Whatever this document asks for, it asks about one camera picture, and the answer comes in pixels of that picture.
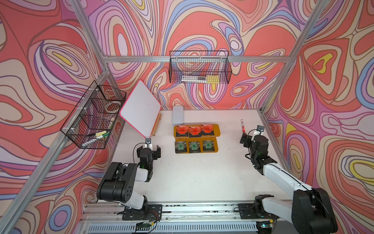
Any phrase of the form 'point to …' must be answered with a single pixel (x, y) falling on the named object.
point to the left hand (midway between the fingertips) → (150, 146)
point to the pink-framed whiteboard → (141, 110)
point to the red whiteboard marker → (243, 129)
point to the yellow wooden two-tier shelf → (196, 138)
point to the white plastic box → (177, 114)
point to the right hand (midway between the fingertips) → (252, 137)
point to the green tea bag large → (180, 146)
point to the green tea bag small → (194, 146)
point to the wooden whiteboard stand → (155, 128)
